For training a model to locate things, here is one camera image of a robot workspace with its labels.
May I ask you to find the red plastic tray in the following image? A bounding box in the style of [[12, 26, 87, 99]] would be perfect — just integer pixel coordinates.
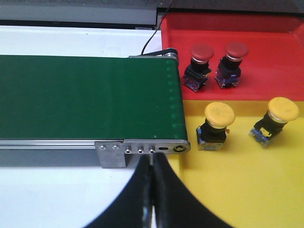
[[161, 13, 304, 101]]

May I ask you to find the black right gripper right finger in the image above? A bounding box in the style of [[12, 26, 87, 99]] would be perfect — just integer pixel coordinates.
[[153, 152, 231, 228]]

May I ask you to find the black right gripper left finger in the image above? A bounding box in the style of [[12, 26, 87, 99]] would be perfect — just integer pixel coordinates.
[[86, 155, 152, 228]]

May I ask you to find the grey stone counter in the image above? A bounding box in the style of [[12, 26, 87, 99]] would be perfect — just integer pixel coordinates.
[[0, 0, 304, 25]]

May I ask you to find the yellow mushroom push button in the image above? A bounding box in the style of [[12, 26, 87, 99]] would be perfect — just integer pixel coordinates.
[[196, 102, 235, 151], [249, 97, 299, 148]]

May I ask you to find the aluminium conveyor frame rail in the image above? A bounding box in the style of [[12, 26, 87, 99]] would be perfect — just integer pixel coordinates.
[[0, 47, 191, 169]]

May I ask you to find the red mushroom push button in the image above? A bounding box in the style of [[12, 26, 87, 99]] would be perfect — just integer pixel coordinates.
[[215, 41, 249, 89], [183, 43, 214, 92]]

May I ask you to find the yellow plastic tray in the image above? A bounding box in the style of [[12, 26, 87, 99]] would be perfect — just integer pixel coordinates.
[[169, 100, 304, 228]]

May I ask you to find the red black wire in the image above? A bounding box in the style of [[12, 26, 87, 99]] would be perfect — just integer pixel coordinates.
[[141, 0, 174, 56]]

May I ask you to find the black drive belt pulley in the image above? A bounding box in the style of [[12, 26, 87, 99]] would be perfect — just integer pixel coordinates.
[[142, 47, 178, 57]]

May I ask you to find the green conveyor belt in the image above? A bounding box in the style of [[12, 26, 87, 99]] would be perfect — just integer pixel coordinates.
[[0, 55, 187, 140]]

